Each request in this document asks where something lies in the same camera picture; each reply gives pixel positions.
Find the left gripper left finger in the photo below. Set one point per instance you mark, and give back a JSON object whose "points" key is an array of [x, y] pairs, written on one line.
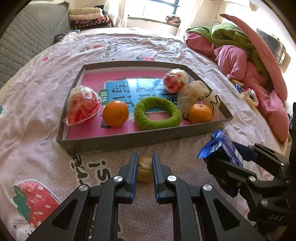
{"points": [[91, 213]]}

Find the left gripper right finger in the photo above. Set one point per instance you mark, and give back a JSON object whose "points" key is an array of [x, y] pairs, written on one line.
{"points": [[199, 212]]}

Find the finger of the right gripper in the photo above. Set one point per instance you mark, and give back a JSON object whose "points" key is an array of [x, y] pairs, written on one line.
{"points": [[263, 156], [237, 180]]}

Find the blue snack packet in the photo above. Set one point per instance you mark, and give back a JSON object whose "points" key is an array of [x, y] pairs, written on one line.
{"points": [[221, 147]]}

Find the yellow round object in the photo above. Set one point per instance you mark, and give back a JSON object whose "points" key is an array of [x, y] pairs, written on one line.
{"points": [[145, 169]]}

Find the orange mandarin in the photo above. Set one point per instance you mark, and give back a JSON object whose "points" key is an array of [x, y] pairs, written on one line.
{"points": [[115, 113], [199, 113]]}

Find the cream mesh pouch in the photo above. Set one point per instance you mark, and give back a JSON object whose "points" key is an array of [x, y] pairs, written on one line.
{"points": [[196, 92]]}

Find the pink quilt pile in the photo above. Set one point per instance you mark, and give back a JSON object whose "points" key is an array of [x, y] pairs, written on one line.
{"points": [[234, 63]]}

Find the snack wrappers pile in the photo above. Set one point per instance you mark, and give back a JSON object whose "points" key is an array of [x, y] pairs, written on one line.
{"points": [[247, 94]]}

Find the shallow brown cardboard box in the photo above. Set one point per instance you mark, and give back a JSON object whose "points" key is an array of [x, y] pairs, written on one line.
{"points": [[153, 113]]}

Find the dusty pink cushion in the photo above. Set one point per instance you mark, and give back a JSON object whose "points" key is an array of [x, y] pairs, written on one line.
{"points": [[265, 54]]}

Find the dark screen by bed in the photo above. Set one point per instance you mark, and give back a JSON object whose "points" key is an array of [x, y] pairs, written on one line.
{"points": [[275, 45]]}

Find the red snack bag with bottle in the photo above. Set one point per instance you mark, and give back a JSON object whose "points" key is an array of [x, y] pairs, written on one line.
{"points": [[83, 104]]}

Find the red and blue snack bag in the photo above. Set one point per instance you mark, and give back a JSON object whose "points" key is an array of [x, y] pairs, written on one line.
{"points": [[176, 79]]}

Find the green blanket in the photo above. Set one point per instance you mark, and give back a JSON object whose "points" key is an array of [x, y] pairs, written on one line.
{"points": [[229, 34]]}

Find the floral bag on windowsill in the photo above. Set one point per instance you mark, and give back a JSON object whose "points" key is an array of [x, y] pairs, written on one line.
{"points": [[173, 20]]}

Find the dark folded cloth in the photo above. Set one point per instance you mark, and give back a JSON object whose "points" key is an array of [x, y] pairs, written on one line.
{"points": [[60, 36]]}

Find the grey quilted headboard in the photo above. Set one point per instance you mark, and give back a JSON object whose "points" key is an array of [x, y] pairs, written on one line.
{"points": [[31, 32]]}

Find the stack of folded blankets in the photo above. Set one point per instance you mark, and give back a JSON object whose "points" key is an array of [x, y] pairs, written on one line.
{"points": [[88, 18]]}

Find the white curtain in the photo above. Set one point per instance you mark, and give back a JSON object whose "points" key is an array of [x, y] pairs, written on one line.
{"points": [[117, 11]]}

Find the window with dark frame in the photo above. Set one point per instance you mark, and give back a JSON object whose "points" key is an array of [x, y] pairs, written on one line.
{"points": [[159, 10]]}

